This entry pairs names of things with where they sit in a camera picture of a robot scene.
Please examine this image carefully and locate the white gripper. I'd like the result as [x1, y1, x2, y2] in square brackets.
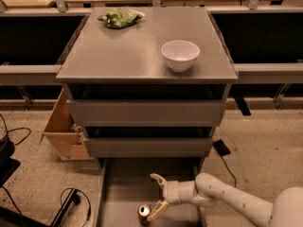
[147, 173, 197, 222]

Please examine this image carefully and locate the red coke can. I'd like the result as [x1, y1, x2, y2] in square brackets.
[137, 204, 151, 225]

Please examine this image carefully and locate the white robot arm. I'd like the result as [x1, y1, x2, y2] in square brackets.
[147, 173, 303, 227]

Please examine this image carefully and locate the grey open bottom drawer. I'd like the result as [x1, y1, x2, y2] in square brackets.
[93, 158, 206, 227]

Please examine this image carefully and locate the grey middle drawer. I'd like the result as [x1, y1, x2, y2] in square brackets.
[84, 138, 212, 158]

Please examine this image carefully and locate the grey top drawer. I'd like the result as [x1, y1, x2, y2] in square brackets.
[66, 99, 226, 127]

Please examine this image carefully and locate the grey drawer cabinet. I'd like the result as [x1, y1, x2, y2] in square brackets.
[57, 7, 238, 159]

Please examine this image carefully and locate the cardboard box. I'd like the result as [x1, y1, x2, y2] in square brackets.
[43, 90, 91, 160]

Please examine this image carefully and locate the white bowl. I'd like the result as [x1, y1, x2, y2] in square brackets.
[161, 40, 201, 72]

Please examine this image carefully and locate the black equipment at left edge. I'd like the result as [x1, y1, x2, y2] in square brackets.
[0, 136, 21, 187]

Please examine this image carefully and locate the green chip bag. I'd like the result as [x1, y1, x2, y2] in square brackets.
[98, 8, 145, 29]

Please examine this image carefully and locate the black power adapter with cable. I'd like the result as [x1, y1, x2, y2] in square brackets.
[213, 139, 238, 186]

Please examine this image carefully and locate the black stand with cable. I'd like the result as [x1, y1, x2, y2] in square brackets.
[49, 187, 92, 227]

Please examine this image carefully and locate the grey metal rail frame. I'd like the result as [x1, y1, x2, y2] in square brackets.
[1, 0, 303, 85]

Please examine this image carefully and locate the black cable on left floor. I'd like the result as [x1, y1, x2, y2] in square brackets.
[0, 113, 32, 147]

